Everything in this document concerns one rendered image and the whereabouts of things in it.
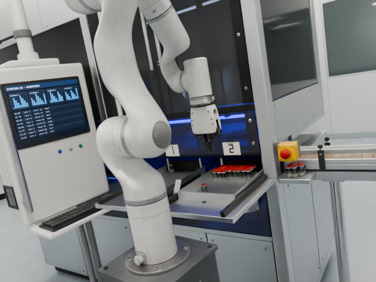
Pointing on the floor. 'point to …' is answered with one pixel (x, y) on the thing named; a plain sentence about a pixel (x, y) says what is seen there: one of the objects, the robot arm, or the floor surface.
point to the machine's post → (267, 136)
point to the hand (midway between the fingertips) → (208, 146)
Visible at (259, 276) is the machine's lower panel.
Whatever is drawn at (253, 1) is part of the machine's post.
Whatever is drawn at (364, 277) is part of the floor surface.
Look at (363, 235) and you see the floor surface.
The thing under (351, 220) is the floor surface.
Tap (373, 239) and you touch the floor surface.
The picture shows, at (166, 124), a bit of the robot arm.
